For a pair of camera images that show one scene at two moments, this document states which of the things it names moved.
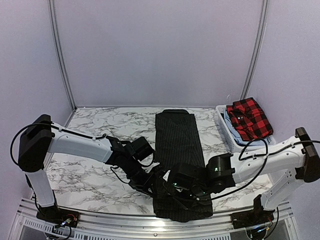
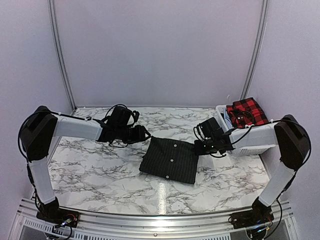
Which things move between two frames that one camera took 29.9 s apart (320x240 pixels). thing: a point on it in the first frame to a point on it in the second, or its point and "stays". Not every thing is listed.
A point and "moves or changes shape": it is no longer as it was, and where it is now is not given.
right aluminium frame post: (257, 52) stays
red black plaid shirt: (248, 119) stays
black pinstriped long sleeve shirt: (177, 142) moves or changes shape
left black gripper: (143, 186) to (139, 135)
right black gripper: (192, 201) to (199, 149)
